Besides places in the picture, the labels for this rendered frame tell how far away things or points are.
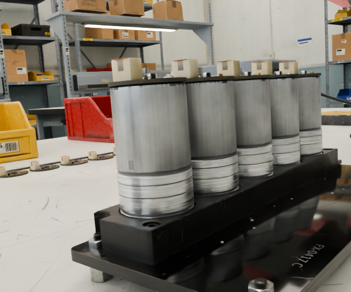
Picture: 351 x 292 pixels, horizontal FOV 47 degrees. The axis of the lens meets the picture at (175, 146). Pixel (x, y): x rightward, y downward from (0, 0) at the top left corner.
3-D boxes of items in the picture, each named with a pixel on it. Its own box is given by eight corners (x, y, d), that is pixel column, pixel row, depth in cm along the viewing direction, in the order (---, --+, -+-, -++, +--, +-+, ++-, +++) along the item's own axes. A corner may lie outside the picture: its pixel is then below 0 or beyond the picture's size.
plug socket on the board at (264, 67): (275, 75, 19) (274, 60, 19) (266, 76, 18) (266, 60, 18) (259, 76, 19) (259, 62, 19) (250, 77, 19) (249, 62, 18)
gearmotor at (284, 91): (309, 176, 20) (306, 71, 19) (287, 187, 18) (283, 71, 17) (264, 172, 22) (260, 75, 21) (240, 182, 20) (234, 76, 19)
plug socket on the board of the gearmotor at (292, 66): (300, 75, 21) (300, 61, 21) (293, 75, 20) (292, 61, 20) (285, 76, 21) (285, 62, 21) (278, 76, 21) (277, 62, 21)
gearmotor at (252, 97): (284, 189, 18) (280, 72, 17) (256, 203, 16) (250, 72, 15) (236, 184, 19) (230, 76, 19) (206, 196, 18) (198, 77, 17)
